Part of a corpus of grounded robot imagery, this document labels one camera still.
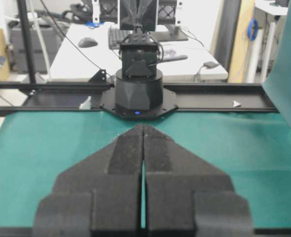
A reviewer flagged black vertical frame post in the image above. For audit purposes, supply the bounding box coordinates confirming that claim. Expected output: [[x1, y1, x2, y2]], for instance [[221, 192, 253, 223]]
[[17, 0, 36, 84]]

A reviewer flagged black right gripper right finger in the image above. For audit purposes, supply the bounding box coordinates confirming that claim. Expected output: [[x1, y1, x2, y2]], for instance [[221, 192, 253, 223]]
[[143, 125, 254, 237]]

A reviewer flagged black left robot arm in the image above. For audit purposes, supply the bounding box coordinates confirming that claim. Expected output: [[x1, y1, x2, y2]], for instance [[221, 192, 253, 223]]
[[100, 25, 178, 120]]

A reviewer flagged black aluminium frame rail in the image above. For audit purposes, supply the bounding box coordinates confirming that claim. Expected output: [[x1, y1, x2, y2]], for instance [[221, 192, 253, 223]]
[[0, 82, 278, 119]]

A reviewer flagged white office desk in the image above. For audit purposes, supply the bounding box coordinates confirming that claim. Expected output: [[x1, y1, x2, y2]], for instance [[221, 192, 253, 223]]
[[50, 22, 228, 82]]

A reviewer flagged green table cloth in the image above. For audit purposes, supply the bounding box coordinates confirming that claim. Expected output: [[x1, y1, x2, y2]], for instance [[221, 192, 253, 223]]
[[0, 3, 291, 237]]

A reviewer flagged blue coiled cable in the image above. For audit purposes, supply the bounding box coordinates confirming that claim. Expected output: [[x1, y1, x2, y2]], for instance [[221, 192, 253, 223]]
[[248, 18, 259, 41]]

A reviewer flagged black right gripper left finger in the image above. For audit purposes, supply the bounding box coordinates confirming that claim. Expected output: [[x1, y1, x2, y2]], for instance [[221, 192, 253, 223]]
[[33, 125, 142, 237]]

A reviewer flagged black computer mouse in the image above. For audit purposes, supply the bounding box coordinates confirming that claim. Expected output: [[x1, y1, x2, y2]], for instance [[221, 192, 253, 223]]
[[78, 38, 98, 48]]

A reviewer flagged black keyboard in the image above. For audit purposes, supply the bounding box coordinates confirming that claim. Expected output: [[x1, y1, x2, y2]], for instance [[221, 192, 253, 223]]
[[108, 27, 132, 50]]

